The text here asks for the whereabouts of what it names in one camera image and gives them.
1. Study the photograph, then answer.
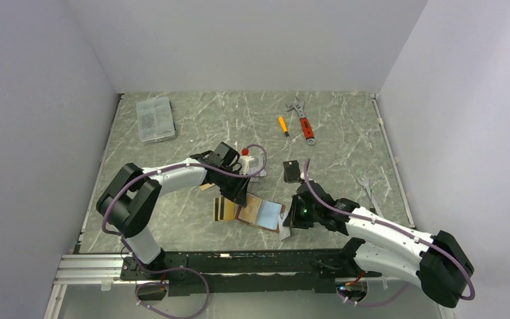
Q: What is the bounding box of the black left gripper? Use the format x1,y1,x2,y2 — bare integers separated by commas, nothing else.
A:
216,167,251,207

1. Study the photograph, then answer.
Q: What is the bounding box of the gold VIP card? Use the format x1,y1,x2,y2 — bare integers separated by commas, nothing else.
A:
238,193,262,224

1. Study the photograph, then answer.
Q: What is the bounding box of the brown leather card holder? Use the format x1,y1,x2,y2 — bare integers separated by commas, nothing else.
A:
234,193,286,233

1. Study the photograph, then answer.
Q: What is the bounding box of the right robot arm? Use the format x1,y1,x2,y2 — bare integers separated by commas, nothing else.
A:
284,181,475,308

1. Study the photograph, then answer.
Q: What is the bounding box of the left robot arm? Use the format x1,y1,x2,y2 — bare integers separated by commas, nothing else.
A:
96,142,251,279

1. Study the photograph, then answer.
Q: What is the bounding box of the gold card with stripes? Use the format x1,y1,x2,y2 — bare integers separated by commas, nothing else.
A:
212,197,238,221

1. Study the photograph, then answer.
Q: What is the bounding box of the gold card stack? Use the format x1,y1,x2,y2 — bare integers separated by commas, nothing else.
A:
200,183,214,191

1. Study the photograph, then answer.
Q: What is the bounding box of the black card wallet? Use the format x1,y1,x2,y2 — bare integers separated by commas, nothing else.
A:
283,160,303,183

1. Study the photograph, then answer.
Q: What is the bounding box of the silver combination wrench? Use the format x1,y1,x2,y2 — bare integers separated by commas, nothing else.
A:
357,175,384,218

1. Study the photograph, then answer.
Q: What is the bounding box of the red adjustable wrench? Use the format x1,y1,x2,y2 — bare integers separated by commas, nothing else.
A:
286,97,315,146

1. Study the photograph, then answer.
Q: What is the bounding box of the clear plastic parts box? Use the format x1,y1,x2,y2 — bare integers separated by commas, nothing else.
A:
136,96,176,143

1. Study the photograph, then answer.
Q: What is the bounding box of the black aluminium base frame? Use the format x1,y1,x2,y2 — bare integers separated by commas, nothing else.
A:
52,239,443,296

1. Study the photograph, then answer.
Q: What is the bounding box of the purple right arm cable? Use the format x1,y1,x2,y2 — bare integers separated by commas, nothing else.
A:
302,158,477,308

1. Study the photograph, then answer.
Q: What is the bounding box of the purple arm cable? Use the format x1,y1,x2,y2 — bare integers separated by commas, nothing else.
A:
302,158,477,308
101,144,268,319

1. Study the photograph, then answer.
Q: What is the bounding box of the orange handle screwdriver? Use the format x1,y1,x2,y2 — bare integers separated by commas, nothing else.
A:
278,116,291,140

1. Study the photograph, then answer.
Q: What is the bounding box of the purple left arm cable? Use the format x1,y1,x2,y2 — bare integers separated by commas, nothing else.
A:
101,144,268,319

